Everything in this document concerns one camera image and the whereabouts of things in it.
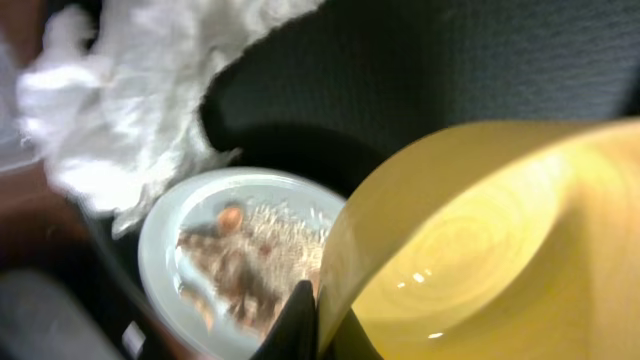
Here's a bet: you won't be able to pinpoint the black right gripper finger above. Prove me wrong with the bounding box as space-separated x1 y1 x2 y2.
251 280 317 360

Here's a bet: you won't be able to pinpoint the yellow bowl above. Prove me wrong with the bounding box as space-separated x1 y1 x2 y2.
318 118 639 359

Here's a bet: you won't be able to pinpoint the food scraps on plate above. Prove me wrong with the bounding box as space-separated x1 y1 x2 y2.
177 204 330 337

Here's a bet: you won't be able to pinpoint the grey plate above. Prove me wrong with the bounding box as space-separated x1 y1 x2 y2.
138 167 344 359

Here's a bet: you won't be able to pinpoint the round black tray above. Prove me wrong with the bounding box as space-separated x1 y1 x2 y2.
86 0 639 359

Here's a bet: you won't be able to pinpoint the black rectangular bin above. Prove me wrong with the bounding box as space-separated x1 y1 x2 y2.
1 270 122 360

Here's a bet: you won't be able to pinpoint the crumpled white napkin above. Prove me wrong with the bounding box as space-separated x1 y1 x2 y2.
17 0 319 238

